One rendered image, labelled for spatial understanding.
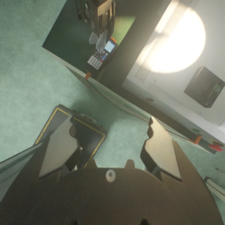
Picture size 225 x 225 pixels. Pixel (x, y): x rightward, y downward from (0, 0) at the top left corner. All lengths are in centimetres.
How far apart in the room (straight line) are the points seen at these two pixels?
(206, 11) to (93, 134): 106
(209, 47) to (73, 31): 61
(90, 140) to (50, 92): 99
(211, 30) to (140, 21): 30
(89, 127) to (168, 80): 80
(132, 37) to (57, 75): 120
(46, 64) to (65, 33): 110
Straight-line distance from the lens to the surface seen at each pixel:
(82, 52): 47
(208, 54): 53
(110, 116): 112
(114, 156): 142
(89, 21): 32
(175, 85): 38
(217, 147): 64
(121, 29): 55
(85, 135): 90
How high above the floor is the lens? 111
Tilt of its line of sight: 85 degrees down
